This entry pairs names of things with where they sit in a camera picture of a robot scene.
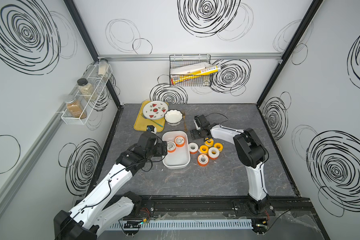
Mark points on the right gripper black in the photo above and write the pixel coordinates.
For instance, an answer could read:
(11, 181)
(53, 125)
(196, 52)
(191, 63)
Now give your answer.
(194, 135)

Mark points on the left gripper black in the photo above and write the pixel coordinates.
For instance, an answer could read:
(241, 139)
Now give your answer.
(159, 152)

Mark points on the orange sealing tape roll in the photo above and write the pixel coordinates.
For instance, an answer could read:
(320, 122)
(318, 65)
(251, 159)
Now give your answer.
(171, 146)
(213, 153)
(180, 141)

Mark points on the white plastic storage box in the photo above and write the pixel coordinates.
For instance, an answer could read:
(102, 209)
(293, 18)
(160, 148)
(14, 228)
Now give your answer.
(181, 157)

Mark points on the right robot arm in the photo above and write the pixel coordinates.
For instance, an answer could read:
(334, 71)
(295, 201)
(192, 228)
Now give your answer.
(251, 153)

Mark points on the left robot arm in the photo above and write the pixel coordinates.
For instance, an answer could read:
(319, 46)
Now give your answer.
(92, 216)

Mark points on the yellow tape roll loose end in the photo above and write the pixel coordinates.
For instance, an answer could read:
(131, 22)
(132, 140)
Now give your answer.
(209, 143)

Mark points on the yellow tape roll left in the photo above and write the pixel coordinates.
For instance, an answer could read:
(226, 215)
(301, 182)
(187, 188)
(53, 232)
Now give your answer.
(204, 149)

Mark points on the yellow tape roll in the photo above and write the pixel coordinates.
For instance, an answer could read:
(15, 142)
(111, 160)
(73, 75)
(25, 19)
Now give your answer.
(204, 149)
(219, 146)

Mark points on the orange tape roll beside box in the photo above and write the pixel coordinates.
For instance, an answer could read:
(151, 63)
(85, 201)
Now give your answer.
(193, 148)

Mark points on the yellow tape roll right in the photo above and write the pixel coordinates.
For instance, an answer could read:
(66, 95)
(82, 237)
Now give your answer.
(219, 146)

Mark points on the orange tape roll front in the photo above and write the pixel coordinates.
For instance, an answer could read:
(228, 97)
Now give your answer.
(203, 160)

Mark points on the yellow white foil box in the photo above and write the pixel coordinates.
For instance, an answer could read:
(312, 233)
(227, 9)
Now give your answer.
(193, 72)

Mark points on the gold ornate fork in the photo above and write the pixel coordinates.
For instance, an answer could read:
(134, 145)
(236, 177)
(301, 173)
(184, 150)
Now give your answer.
(184, 120)

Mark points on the yellow plastic tray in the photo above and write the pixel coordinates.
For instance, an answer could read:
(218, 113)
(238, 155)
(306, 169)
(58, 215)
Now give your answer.
(141, 122)

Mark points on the white scalloped bowl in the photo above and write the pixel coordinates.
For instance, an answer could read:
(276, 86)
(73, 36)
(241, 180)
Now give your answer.
(173, 117)

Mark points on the watermelon pattern plate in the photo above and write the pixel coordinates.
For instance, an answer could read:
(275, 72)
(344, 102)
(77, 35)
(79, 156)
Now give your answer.
(155, 110)

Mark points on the spice jar brown contents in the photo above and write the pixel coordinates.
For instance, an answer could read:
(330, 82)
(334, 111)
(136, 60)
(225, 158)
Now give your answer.
(75, 107)

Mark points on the spice jar black lid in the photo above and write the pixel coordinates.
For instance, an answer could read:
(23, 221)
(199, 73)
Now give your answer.
(87, 90)

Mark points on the spice jar far white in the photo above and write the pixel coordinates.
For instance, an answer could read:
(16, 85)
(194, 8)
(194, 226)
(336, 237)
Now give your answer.
(103, 67)

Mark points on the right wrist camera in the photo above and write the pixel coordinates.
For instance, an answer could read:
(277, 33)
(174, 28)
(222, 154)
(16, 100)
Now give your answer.
(196, 123)

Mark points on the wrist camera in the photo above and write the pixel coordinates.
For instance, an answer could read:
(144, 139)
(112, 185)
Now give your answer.
(151, 128)
(196, 123)

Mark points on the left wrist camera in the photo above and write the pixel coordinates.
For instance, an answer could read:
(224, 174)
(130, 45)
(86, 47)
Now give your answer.
(151, 128)

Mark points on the black wire wall basket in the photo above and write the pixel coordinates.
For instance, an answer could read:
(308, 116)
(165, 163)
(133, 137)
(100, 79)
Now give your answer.
(184, 60)

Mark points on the white wire spice rack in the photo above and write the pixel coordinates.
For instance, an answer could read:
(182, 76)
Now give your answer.
(94, 110)

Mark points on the white slotted cable duct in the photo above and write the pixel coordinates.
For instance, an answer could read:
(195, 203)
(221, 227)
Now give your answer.
(228, 224)

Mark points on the silver horizontal wall rail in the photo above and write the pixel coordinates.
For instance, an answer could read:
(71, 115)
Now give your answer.
(215, 56)

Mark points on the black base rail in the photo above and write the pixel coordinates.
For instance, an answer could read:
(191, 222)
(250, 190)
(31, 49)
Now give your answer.
(238, 206)

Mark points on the black vertical frame post left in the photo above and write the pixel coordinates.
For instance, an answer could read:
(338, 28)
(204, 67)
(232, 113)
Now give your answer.
(74, 12)

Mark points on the black vertical frame post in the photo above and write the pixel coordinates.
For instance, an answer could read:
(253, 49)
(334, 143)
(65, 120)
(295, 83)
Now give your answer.
(307, 19)
(74, 12)

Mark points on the silver left wall rail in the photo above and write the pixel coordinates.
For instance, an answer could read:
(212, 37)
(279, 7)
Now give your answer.
(25, 117)

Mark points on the black vertical frame post right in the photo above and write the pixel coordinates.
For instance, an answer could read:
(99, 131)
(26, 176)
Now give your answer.
(307, 19)

